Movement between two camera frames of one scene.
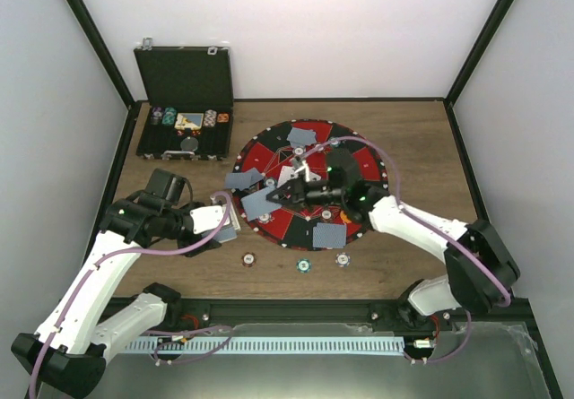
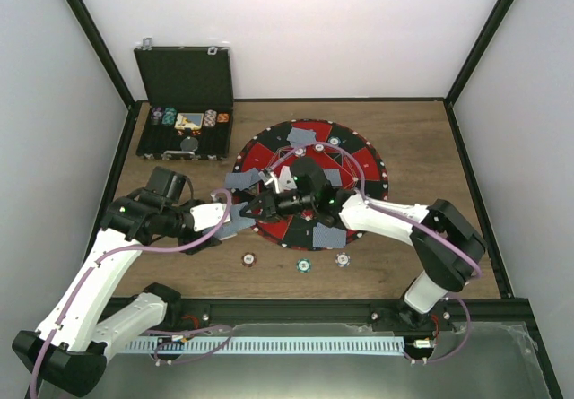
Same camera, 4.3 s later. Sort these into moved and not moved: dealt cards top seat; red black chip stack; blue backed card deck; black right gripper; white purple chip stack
Moved: blue backed card deck; black right gripper
Not moved: dealt cards top seat; white purple chip stack; red black chip stack
